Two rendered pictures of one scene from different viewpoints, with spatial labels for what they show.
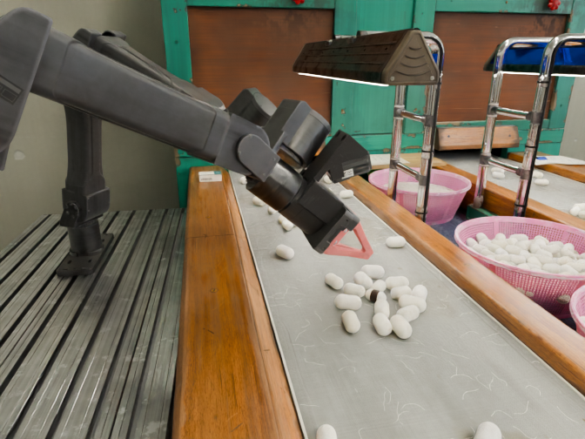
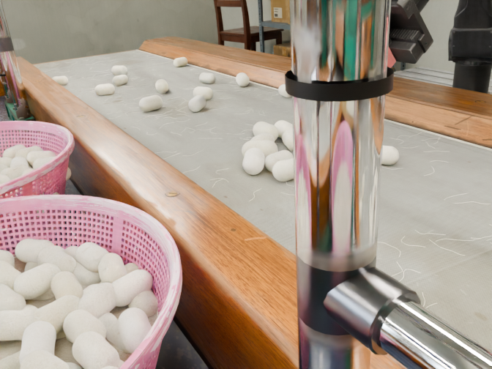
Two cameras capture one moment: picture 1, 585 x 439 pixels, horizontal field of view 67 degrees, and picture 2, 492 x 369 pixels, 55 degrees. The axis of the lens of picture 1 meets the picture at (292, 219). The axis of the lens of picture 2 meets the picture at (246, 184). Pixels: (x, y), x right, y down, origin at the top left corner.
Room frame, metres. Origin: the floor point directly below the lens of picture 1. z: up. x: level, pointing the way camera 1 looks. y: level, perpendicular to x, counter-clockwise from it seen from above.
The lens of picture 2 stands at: (0.98, -0.33, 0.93)
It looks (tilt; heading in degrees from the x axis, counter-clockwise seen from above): 24 degrees down; 162
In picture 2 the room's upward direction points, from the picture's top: 4 degrees counter-clockwise
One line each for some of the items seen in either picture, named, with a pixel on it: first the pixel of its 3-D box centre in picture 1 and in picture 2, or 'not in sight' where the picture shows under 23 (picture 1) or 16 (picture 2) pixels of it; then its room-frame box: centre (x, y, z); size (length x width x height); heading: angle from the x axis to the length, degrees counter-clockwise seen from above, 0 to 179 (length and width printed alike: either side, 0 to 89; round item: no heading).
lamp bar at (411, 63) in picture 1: (343, 57); not in sight; (0.93, -0.10, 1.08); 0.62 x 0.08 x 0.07; 12
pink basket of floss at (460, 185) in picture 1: (416, 195); not in sight; (1.15, -0.34, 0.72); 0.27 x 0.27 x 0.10
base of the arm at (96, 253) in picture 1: (84, 238); not in sight; (0.88, 0.45, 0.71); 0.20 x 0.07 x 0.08; 9
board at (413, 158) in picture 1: (386, 161); not in sight; (1.36, -0.30, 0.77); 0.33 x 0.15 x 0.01; 102
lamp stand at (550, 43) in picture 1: (539, 139); not in sight; (1.02, -0.57, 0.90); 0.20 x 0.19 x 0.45; 12
